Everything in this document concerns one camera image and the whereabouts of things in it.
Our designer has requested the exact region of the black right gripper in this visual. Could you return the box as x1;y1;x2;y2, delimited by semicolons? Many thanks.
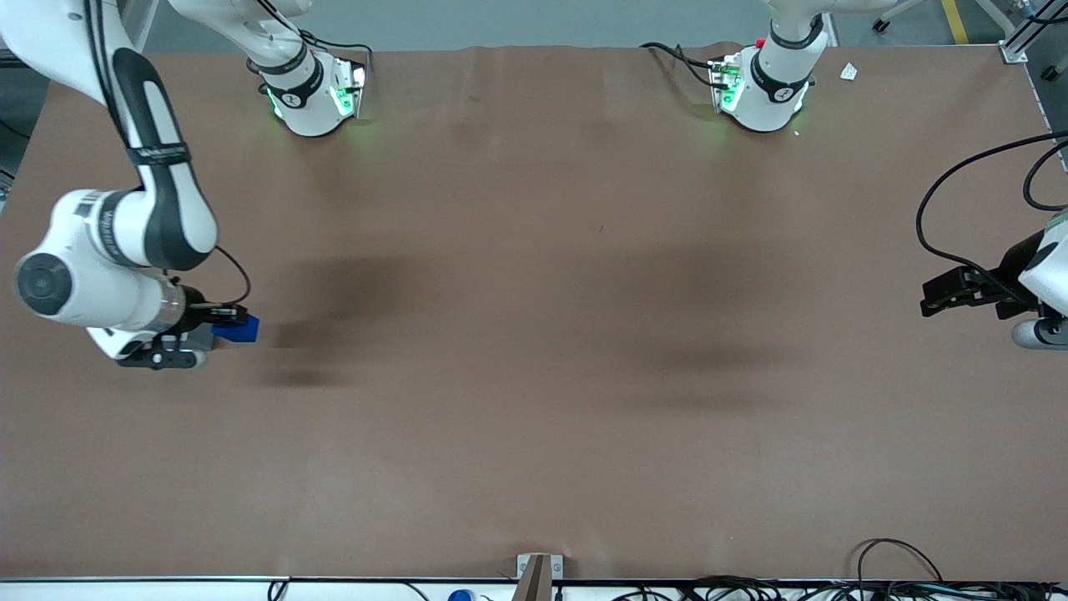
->
178;286;249;333

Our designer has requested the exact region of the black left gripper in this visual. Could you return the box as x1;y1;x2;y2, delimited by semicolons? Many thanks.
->
922;230;1049;321

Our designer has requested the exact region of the blue plastic part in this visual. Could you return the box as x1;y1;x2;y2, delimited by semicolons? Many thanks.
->
211;315;260;345

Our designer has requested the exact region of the white stand leg with caster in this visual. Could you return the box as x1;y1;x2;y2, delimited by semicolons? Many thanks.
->
871;0;929;33

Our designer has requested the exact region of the brown table cover sheet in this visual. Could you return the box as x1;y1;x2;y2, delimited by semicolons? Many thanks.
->
0;43;1068;582

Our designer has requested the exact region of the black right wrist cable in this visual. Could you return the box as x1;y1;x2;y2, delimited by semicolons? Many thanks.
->
171;245;253;308

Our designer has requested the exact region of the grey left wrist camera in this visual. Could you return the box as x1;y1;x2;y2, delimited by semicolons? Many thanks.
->
1012;317;1068;350

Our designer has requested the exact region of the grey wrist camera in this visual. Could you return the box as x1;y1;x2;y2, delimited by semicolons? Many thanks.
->
1012;317;1068;350
117;346;207;371

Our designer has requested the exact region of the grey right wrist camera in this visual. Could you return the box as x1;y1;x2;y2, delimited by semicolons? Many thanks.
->
117;346;207;371

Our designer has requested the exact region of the thick black looping cable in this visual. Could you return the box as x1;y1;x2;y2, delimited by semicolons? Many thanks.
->
916;132;1068;289

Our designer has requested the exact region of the short black curved cable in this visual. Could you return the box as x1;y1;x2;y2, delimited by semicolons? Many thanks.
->
1024;140;1068;211

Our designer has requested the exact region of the thin dark loop cable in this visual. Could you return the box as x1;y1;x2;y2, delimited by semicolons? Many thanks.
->
858;538;944;583

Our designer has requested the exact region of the aluminium frame post with bracket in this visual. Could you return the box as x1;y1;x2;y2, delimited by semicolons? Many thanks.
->
976;0;1032;64

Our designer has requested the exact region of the black right arm base cable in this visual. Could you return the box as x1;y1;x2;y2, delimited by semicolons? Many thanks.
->
250;0;373;78

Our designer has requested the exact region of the black arm base cable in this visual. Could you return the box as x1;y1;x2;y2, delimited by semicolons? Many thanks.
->
641;42;725;89
250;0;373;78

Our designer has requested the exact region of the tangled black cable bundle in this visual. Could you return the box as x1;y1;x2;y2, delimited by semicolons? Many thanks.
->
613;576;1068;601

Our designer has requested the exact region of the black left arm base cable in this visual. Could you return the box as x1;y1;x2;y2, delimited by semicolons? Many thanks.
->
641;42;725;89

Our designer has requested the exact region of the gray metal bracket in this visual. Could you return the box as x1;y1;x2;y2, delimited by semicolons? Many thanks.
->
516;553;564;580

